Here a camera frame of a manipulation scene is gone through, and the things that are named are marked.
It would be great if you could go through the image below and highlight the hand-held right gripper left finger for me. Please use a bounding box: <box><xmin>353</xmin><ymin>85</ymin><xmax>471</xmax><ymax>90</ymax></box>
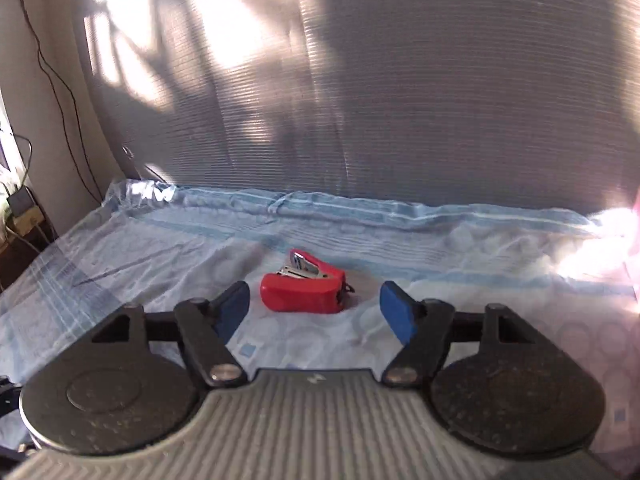
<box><xmin>90</xmin><ymin>281</ymin><xmax>251</xmax><ymax>390</ymax></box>

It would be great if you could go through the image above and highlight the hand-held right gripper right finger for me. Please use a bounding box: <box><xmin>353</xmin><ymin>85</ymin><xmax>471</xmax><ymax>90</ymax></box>
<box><xmin>379</xmin><ymin>281</ymin><xmax>548</xmax><ymax>387</ymax></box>

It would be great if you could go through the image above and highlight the red stapler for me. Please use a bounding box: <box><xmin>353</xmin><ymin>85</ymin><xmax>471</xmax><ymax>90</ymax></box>
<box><xmin>259</xmin><ymin>248</ymin><xmax>357</xmax><ymax>315</ymax></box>

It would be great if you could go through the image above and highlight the blue patterned bedsheet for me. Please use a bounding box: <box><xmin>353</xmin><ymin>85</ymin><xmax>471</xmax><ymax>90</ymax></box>
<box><xmin>0</xmin><ymin>176</ymin><xmax>640</xmax><ymax>477</ymax></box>

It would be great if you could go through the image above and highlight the beige box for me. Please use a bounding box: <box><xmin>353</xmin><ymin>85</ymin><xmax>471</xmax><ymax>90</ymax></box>
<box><xmin>12</xmin><ymin>207</ymin><xmax>45</xmax><ymax>235</ymax></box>

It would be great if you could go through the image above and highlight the grey mesh curtain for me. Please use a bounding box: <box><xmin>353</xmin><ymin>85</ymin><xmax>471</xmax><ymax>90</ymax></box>
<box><xmin>75</xmin><ymin>0</ymin><xmax>640</xmax><ymax>221</ymax></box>

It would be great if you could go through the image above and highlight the small dark device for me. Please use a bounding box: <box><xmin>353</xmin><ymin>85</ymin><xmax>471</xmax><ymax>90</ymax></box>
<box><xmin>6</xmin><ymin>186</ymin><xmax>37</xmax><ymax>217</ymax></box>

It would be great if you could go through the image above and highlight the thin black cable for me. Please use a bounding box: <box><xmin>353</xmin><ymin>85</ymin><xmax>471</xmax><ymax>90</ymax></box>
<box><xmin>9</xmin><ymin>0</ymin><xmax>103</xmax><ymax>203</ymax></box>

